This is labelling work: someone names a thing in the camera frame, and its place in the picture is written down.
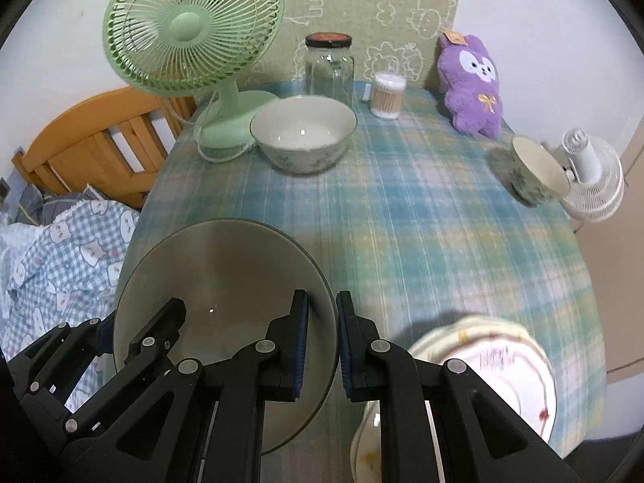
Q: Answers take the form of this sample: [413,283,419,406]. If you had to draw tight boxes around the glass jar with dark lid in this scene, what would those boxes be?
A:
[304,33,355,106]

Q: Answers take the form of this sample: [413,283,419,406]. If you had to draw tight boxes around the floral ceramic bowl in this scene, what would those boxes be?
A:
[508,136,572,208]
[112,217,339,456]
[250,95,358,176]

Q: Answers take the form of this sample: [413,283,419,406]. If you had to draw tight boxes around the grey patterned pillow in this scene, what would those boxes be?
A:
[15,184,101,227]

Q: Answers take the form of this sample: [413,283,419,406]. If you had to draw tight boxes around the cotton swab container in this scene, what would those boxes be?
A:
[371,73,407,120]

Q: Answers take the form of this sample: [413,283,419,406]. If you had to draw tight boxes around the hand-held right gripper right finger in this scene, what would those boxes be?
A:
[336,289,587,483]

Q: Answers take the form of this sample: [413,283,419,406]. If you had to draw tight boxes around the green desk fan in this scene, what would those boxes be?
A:
[102,0,287,149]

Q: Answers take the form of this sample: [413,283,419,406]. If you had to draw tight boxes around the green printed board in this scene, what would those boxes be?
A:
[254,0,461,94]

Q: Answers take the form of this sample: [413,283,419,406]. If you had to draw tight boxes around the blue checked printed blanket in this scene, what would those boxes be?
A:
[0,196,142,413]

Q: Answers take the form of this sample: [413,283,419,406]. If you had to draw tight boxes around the white fan power cord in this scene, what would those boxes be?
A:
[163,95,255,163]

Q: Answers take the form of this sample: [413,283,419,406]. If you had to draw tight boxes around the white plate with red print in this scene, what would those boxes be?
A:
[442,334,557,444]

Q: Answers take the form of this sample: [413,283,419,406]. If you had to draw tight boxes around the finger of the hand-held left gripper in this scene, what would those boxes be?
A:
[128,298,188,363]
[10,312,118,364]

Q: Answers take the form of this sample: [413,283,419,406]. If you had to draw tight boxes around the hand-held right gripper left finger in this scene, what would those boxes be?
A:
[60,289,310,483]

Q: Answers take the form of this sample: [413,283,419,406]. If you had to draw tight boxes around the white clip fan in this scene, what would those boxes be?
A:
[553,128,625,222]

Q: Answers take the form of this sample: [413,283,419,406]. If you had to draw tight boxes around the purple plush rabbit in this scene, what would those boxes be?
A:
[437,30,504,138]

